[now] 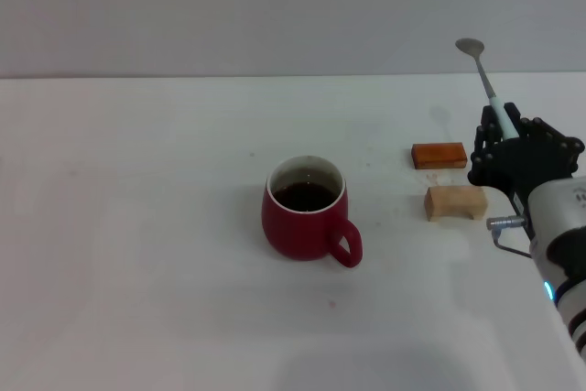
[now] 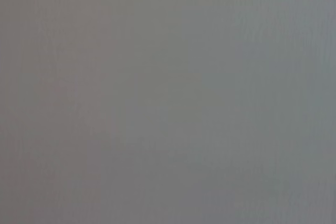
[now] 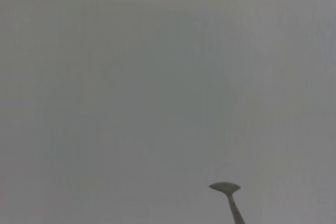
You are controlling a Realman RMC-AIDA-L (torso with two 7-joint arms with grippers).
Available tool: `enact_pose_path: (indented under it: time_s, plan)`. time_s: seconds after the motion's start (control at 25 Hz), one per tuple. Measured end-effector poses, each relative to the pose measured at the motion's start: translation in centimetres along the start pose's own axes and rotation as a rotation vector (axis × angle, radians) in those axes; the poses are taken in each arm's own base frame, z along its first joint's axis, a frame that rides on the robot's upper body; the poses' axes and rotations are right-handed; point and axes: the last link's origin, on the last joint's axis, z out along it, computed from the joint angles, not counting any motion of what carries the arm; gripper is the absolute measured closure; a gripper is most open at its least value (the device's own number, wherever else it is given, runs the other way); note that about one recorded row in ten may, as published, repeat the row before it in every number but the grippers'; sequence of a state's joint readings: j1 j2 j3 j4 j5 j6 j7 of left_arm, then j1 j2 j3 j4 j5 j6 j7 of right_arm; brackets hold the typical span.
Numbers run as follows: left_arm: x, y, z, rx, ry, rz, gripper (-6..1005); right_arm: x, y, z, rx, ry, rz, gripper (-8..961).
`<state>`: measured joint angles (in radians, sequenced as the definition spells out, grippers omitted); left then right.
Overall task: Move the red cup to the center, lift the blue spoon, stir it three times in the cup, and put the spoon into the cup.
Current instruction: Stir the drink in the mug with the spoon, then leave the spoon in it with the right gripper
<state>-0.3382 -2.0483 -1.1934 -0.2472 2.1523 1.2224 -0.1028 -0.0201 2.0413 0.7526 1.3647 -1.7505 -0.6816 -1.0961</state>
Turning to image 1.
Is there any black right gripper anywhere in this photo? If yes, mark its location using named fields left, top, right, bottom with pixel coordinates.
left=467, top=101, right=586, bottom=212

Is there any blue-handled metal spoon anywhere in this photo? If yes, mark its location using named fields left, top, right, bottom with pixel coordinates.
left=455, top=38, right=521, bottom=140

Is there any red ceramic cup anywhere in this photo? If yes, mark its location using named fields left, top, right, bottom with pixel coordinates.
left=261, top=155, right=364, bottom=269

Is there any light wooden spoon rest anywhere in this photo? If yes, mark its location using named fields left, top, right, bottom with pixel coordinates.
left=423, top=183, right=489, bottom=223

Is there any dark brown wooden block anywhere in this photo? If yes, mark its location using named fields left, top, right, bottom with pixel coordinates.
left=410, top=142, right=469, bottom=172

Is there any dark coffee liquid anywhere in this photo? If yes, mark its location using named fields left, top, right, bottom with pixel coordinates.
left=273, top=182, right=338, bottom=213

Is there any right wrist cable with connector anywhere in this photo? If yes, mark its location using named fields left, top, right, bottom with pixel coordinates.
left=485, top=215, right=535, bottom=258

